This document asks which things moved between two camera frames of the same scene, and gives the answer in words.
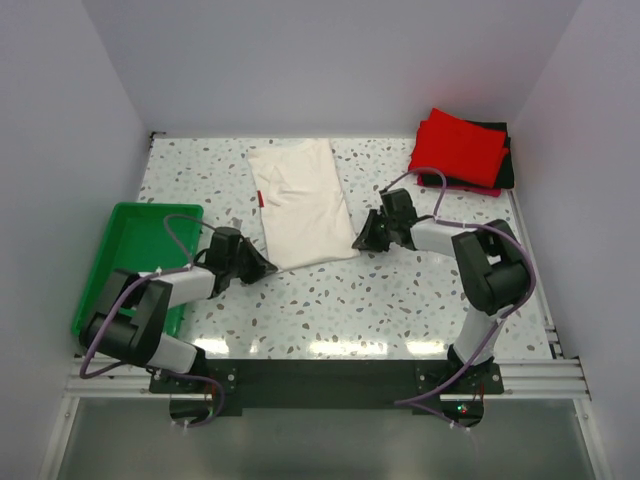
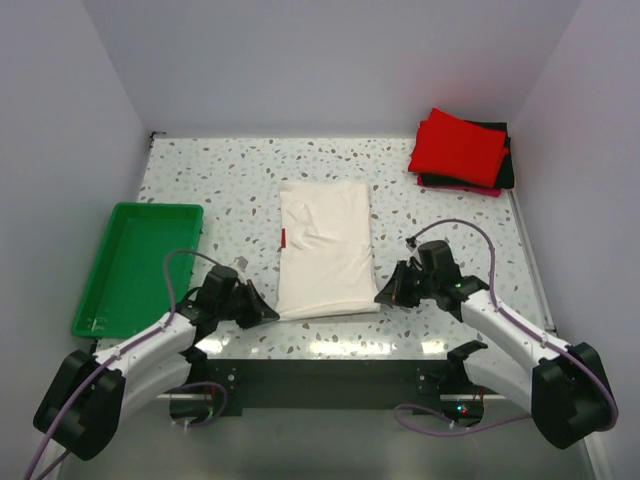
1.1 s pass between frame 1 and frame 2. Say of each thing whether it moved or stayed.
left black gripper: moved
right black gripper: moved
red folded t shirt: stayed
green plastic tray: stayed
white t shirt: moved
